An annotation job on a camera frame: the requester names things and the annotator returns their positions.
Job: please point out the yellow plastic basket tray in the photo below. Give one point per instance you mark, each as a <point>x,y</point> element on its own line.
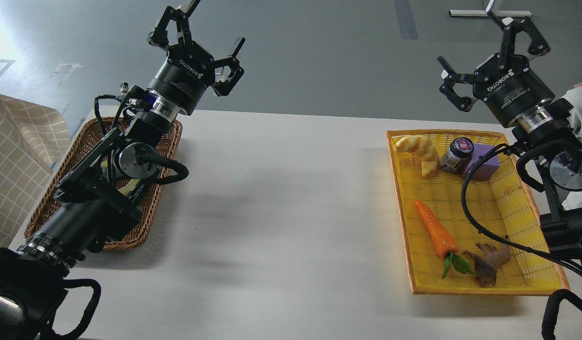
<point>503,204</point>

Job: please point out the toy bread croissant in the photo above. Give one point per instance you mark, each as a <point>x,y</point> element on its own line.
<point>423,148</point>

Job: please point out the orange toy carrot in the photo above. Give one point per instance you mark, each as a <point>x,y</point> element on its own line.
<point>444,243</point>

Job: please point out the person in white clothing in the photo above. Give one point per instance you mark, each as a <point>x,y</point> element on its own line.
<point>574,97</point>

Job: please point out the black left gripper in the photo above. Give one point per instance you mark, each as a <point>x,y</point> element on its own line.
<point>184,75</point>

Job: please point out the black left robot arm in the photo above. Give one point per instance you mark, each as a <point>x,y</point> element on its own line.
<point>100,196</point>

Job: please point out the small dark glass jar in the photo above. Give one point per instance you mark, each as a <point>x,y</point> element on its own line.
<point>459,151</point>

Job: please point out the beige checkered cloth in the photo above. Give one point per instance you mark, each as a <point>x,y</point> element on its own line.
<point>32,138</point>

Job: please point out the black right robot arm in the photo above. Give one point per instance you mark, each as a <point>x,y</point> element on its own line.
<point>549,153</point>

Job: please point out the white metal stand base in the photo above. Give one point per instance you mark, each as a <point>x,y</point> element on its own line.
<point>489,8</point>

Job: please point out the brown wicker basket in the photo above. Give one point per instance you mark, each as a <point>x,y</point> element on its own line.
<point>88,136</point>

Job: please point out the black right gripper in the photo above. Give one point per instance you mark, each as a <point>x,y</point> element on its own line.
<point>512,89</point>

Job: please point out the purple foam block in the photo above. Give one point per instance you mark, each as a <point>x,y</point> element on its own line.
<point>486,170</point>

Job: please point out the yellow tape roll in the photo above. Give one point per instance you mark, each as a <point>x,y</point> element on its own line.
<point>128,187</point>

